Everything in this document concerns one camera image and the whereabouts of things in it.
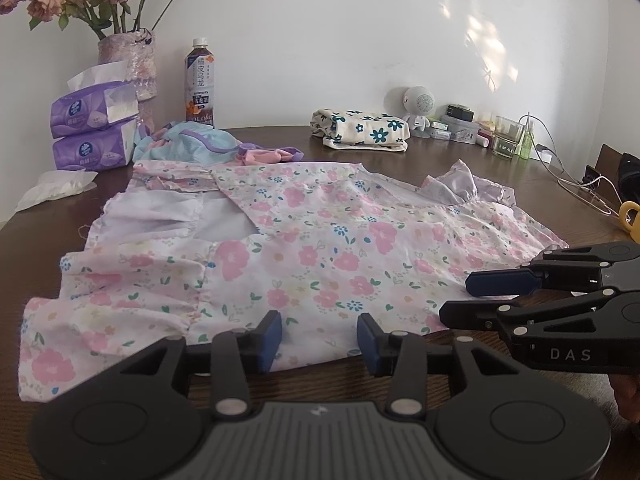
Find purple tissue pack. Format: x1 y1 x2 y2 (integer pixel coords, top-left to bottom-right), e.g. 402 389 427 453
50 61 139 139
52 119 138 172

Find crumpled white tissue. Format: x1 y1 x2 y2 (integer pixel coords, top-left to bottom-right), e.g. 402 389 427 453
15 170 98 212

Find white power adapter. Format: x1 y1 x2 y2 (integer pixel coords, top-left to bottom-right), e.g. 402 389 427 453
535 143 554 164

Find lower purple tissue pack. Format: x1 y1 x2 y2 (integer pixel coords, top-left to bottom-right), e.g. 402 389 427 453
52 119 138 172

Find white robot figure speaker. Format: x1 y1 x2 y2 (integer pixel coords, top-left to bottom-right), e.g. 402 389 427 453
402 86 435 138

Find upper purple tissue pack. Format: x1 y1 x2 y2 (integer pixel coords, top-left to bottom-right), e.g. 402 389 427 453
50 61 139 139

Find pink floral child dress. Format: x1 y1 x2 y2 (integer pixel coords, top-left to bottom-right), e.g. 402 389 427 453
17 162 559 402

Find folded cream blue-flower cloth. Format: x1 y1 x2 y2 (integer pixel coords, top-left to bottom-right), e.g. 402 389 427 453
310 108 410 153

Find grey printed tin box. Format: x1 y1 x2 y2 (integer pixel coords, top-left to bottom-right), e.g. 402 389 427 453
440 115 480 144

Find oolong tea bottle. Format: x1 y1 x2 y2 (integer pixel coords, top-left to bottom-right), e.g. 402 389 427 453
184 38 215 127

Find right hand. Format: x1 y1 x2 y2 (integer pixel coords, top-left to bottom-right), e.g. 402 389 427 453
608 375 640 424

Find clear drinking glass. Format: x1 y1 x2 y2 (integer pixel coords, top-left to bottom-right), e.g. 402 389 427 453
492 116 524 158

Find purple textured vase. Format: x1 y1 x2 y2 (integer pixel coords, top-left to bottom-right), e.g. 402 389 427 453
98 28 157 102

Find white charging cable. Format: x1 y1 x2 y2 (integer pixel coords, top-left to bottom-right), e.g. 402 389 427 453
516 112 624 219

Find green spray bottle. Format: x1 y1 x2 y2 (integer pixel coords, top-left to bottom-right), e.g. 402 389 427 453
518 120 534 160

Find yellow mug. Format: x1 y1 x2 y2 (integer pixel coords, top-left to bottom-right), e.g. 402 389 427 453
618 200 640 244

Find blue pink purple garment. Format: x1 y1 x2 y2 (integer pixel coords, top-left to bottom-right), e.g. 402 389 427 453
132 122 304 166

